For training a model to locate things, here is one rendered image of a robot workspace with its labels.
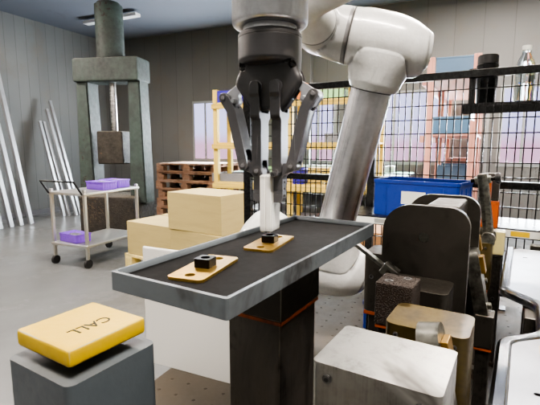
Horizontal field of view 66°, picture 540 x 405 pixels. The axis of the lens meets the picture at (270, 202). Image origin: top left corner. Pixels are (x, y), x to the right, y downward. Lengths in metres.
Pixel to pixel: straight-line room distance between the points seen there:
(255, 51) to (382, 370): 0.34
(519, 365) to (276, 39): 0.51
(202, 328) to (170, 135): 8.11
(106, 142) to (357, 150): 5.44
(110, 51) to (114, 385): 6.12
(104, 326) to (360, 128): 0.84
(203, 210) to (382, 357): 3.33
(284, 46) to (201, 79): 8.23
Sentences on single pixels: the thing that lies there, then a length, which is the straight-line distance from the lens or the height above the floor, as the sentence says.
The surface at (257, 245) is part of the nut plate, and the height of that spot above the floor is 1.16.
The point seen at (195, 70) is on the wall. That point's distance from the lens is 8.81.
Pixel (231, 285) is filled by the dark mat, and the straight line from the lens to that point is 0.38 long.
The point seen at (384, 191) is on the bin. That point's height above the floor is 1.12.
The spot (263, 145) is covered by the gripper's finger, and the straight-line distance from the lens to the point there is 0.51.
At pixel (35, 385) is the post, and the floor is 1.13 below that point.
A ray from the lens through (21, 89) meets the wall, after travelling 8.82.
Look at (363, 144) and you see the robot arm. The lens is 1.06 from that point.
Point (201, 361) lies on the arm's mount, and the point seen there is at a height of 0.74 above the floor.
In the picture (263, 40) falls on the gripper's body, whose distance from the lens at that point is 0.49.
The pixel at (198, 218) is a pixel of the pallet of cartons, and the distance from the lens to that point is 3.70.
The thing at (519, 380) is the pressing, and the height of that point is 1.00.
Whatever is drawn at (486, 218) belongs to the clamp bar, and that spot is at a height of 1.11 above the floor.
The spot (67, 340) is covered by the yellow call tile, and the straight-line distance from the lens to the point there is 0.31.
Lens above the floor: 1.28
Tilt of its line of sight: 8 degrees down
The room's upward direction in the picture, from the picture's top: straight up
